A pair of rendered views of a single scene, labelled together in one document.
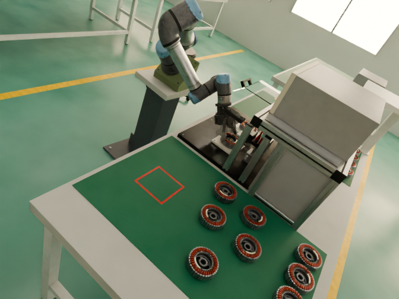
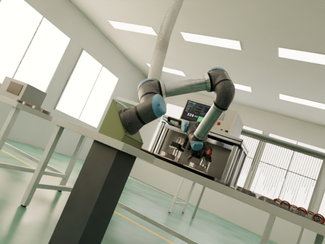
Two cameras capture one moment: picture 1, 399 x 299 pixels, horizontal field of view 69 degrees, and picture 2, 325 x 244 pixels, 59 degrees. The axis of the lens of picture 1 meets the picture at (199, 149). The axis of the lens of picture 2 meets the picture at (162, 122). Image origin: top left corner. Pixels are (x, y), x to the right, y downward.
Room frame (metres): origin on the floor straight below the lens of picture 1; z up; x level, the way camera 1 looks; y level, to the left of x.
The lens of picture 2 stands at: (1.52, 1.95, 0.72)
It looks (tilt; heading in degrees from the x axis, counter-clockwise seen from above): 8 degrees up; 276
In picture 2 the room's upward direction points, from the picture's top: 22 degrees clockwise
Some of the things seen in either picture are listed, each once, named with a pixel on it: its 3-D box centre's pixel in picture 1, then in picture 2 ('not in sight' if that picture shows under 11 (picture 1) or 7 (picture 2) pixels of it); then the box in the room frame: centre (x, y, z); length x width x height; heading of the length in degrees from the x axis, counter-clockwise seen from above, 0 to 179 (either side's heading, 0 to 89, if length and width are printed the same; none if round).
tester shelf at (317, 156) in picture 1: (314, 125); (206, 135); (1.39, -0.48, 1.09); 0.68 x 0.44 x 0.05; 159
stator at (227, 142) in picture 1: (230, 140); (196, 166); (1.39, -0.14, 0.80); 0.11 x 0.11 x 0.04
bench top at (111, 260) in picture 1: (267, 167); (187, 175); (1.42, -0.41, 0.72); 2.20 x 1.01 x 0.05; 159
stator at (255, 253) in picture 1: (247, 247); not in sight; (0.77, -0.33, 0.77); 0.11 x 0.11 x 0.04
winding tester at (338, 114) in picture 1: (329, 105); (213, 122); (1.38, -0.47, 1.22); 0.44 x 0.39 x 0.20; 159
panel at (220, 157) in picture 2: (286, 143); (197, 152); (1.42, -0.42, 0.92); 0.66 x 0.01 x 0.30; 159
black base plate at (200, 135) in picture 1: (238, 140); (180, 166); (1.50, -0.19, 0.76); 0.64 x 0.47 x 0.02; 159
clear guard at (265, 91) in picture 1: (266, 97); (180, 128); (1.61, -0.23, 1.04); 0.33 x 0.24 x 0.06; 69
